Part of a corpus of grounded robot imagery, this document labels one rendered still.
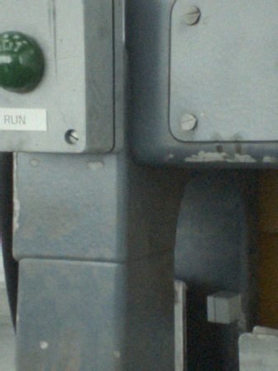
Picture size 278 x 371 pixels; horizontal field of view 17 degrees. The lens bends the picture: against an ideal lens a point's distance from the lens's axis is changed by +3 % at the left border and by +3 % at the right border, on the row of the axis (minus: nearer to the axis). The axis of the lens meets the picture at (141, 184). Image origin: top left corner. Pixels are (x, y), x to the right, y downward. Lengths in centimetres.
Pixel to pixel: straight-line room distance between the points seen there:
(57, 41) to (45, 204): 10
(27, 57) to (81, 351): 17
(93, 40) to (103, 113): 4
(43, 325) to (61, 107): 14
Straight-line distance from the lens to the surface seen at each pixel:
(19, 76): 49
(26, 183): 55
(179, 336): 71
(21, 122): 50
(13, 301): 60
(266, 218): 75
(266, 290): 81
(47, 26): 49
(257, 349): 67
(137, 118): 53
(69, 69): 49
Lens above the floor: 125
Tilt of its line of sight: 3 degrees down
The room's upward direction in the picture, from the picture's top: straight up
